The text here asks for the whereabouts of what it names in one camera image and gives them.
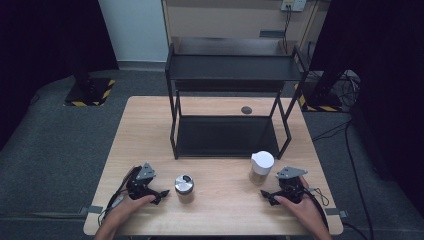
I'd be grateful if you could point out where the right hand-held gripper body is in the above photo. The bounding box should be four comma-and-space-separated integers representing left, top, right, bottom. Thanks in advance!
275, 166, 308, 204

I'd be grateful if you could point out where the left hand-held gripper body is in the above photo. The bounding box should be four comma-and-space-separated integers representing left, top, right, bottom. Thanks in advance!
126, 162, 157, 201

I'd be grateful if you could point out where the glass jar with silver lid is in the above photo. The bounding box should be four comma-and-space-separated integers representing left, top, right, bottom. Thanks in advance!
174, 173, 195, 204

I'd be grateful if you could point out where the glass jar with white lid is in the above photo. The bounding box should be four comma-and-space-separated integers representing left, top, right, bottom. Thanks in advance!
248, 150, 276, 186

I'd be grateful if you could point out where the black two-tier metal rack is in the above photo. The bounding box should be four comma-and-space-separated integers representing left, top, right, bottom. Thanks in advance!
164, 36, 309, 160

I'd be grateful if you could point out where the person's right hand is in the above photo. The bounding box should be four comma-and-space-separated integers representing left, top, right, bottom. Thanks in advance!
273, 176, 331, 234

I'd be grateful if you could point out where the person's left hand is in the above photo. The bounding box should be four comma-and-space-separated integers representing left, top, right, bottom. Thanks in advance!
106, 195, 156, 231

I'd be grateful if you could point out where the grey tape piece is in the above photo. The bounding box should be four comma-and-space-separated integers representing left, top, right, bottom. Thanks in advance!
79, 205, 104, 215
324, 207, 348, 218

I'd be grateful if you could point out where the black curtain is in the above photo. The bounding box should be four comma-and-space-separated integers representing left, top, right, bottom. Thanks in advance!
0, 0, 120, 149
308, 0, 424, 218

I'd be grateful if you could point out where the left hand-held gripper cable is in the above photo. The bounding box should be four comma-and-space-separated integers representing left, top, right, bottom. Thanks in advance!
97, 165, 139, 228

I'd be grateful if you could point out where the hand-held gripper cable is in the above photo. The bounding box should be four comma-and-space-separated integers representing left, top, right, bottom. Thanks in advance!
301, 187, 331, 231
97, 165, 139, 228

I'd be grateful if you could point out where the right hand-held gripper cable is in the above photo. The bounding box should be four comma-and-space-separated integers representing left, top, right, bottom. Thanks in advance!
301, 187, 331, 231

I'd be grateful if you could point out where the black floor cable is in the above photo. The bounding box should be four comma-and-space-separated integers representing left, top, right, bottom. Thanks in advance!
311, 118, 376, 240

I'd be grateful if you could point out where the bundle of cables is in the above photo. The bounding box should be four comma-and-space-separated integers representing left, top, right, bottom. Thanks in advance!
333, 69, 363, 108

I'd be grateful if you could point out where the grey wall plate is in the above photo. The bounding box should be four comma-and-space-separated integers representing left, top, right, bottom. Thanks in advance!
259, 30, 286, 38

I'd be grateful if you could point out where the black cable from wall socket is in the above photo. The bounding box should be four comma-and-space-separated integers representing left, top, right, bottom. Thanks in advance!
281, 5, 293, 54

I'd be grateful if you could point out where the white wall socket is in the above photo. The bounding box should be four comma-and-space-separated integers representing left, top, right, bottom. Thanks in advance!
280, 0, 307, 13

